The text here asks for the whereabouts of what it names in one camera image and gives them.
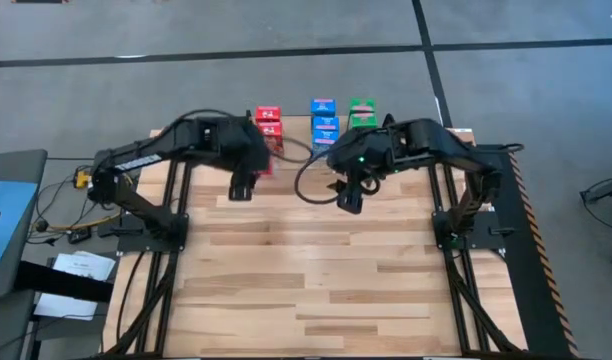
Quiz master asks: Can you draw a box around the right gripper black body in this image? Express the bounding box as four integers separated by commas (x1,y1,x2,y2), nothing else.
325,133,388,216

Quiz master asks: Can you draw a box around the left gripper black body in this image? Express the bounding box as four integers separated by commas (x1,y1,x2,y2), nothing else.
219,123,273,202

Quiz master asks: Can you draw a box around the green Apple Jacks cereal box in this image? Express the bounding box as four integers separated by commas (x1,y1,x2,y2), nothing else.
348,112,379,131
348,97,377,115

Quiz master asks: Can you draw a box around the blue Rice Krispies cereal box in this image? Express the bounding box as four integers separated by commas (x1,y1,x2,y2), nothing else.
311,129,340,157
309,97,338,118
311,115,341,132

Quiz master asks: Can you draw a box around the small black controller box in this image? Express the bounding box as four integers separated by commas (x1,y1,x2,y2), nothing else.
67,228,93,245

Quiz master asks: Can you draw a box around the white paper booklet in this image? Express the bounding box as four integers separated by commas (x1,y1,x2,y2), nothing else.
52,250,117,282

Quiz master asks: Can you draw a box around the grey side table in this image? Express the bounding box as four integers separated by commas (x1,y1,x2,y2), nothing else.
0,148,50,360

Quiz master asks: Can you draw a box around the white paper sheet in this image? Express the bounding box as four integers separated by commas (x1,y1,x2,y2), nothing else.
33,292,100,322

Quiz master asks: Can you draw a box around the dark grey floor device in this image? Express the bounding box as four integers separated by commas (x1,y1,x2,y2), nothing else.
579,175,612,205

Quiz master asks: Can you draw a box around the blue mat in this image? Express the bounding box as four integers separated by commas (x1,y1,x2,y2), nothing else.
0,179,40,282

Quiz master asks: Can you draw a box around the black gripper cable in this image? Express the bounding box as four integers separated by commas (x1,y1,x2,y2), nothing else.
271,135,313,165
293,144,343,206

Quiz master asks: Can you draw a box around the wooden shelf black metal frame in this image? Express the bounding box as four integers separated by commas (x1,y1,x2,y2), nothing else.
240,109,380,190

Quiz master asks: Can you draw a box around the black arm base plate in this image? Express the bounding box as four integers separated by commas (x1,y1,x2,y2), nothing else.
116,214,190,253
432,208,517,252

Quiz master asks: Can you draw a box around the yellow extension cable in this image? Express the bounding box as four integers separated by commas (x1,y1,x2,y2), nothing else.
35,168,136,232

